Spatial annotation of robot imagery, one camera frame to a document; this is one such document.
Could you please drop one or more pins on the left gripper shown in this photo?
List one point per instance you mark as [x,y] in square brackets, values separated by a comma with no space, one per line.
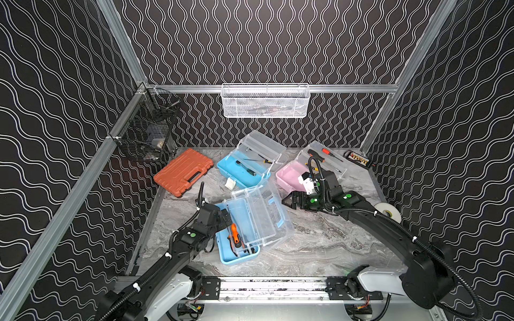
[224,219]

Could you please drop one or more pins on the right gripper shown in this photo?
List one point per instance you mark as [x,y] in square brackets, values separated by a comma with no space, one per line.
[294,197]

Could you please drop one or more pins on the pink toolbox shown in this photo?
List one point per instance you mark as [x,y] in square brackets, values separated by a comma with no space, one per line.
[288,176]

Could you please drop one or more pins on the light blue front toolbox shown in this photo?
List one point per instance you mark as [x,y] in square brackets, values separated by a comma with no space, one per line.
[262,220]

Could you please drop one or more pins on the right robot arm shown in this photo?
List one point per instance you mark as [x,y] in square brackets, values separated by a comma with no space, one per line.
[429,273]

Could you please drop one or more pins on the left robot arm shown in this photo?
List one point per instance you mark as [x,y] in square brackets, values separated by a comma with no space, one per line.
[169,279]

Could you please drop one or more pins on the red small screwdriver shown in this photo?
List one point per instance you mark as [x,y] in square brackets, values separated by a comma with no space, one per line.
[327,152]

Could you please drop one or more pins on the red tool case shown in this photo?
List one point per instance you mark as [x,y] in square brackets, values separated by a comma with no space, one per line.
[182,172]

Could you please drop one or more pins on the black bit set case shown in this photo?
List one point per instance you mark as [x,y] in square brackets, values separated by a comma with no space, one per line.
[358,159]

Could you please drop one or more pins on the thin yellow screwdriver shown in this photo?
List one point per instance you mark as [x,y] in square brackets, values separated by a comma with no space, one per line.
[264,161]

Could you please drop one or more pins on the black green screwdriver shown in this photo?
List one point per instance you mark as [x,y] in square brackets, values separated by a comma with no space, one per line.
[249,171]

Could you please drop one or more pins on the blue rear toolbox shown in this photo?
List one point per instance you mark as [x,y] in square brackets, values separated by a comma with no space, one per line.
[253,146]

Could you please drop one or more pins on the white tape roll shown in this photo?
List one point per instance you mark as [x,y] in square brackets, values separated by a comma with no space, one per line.
[389,210]

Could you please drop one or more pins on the black wire wall basket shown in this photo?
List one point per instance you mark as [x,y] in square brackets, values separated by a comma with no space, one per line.
[146,137]

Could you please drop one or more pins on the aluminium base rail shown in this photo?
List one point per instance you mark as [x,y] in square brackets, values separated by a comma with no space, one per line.
[260,289]

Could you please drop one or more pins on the white mesh wall basket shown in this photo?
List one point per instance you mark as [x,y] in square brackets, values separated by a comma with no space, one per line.
[265,101]

